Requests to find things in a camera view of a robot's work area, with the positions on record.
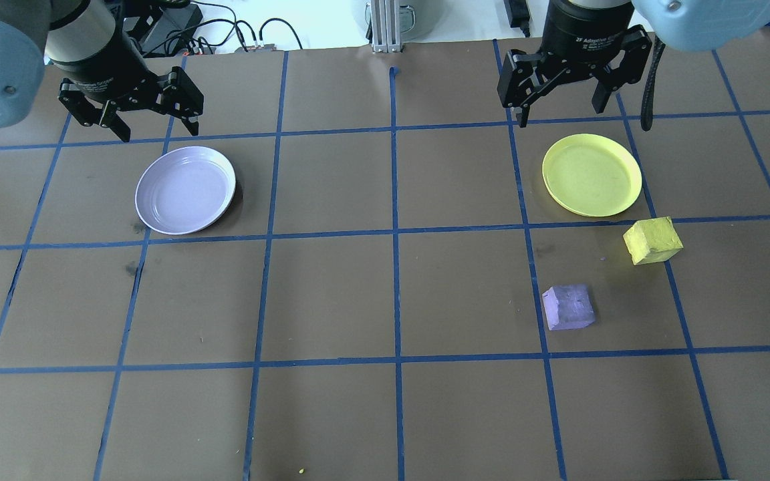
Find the yellow foam block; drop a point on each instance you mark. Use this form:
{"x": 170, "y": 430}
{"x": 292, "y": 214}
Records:
{"x": 652, "y": 240}

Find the purple foam block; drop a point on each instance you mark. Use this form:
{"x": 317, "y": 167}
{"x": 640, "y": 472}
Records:
{"x": 569, "y": 307}

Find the black power adapter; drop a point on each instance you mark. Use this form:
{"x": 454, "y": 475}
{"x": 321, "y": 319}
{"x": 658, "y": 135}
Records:
{"x": 517, "y": 15}

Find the black power brick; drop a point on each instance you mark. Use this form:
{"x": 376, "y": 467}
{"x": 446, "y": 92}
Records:
{"x": 171, "y": 27}

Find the small grey connector box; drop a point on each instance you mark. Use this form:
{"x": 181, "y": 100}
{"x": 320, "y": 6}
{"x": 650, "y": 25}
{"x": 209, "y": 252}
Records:
{"x": 258, "y": 48}

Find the purple round plate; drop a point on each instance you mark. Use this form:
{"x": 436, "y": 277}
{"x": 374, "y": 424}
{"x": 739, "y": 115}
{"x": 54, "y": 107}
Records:
{"x": 184, "y": 190}

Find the yellow round plate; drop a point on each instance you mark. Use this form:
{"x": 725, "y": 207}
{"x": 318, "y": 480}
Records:
{"x": 592, "y": 174}

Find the aluminium frame post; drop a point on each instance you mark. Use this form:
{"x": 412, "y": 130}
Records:
{"x": 385, "y": 27}

